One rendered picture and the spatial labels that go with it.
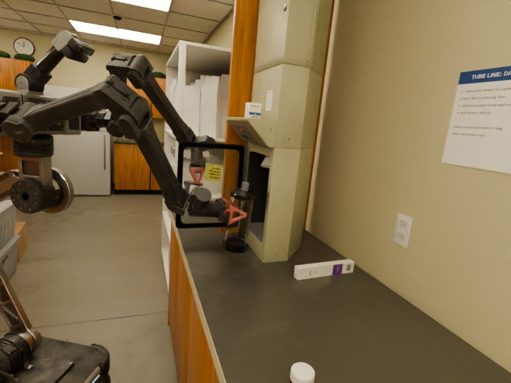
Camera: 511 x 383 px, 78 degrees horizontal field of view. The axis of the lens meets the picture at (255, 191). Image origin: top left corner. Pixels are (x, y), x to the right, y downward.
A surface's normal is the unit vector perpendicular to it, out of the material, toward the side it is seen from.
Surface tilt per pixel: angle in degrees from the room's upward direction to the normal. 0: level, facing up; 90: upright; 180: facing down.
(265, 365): 0
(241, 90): 90
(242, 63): 90
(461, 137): 90
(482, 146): 90
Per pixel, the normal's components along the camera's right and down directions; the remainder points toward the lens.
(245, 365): 0.09, -0.97
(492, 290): -0.94, -0.01
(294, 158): 0.34, 0.22
